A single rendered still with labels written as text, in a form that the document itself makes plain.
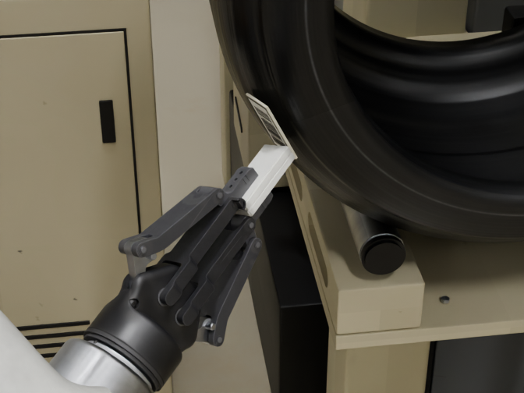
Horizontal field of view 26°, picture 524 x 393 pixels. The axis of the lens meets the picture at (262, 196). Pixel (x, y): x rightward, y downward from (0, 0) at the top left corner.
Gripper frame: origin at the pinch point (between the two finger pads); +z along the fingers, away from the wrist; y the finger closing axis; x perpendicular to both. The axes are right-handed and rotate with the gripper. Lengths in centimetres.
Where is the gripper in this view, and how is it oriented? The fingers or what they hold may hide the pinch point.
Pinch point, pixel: (258, 179)
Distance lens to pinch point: 97.4
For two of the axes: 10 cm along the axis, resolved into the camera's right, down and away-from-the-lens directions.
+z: 5.4, -7.3, 4.2
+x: 6.8, 0.9, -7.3
